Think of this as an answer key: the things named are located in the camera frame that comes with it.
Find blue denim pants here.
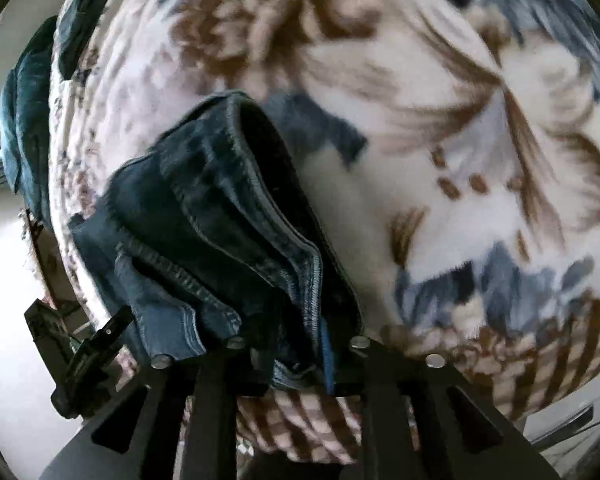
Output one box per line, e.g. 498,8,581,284
67,91,366,394

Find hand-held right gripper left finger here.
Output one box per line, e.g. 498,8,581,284
40,337,270,480

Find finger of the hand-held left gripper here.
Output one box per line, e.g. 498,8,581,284
51,305,134,419

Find pile of dark teal pants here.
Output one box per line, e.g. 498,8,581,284
55,0,131,78

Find black cable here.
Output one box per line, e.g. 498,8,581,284
524,404,597,455

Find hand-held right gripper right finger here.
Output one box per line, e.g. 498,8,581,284
322,320,562,480

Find folded dark teal pants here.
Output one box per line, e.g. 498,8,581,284
0,15,58,228

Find floral printed blanket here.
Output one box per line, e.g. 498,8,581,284
47,0,600,466

